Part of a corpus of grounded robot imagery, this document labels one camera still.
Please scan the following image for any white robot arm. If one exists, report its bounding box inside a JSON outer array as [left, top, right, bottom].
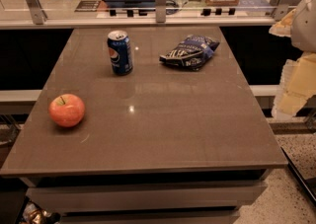
[[269, 0, 316, 120]]

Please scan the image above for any red apple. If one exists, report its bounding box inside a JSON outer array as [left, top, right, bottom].
[[48, 94, 85, 127]]

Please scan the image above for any blue chip bag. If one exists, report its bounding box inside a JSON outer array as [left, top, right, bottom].
[[159, 35, 220, 71]]

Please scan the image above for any blue Pepsi can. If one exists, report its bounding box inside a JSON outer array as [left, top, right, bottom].
[[107, 30, 133, 75]]

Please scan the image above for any grey drawer cabinet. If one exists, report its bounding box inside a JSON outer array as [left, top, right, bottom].
[[19, 168, 275, 224]]

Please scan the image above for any left metal railing post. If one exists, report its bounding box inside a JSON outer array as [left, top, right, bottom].
[[26, 0, 46, 25]]

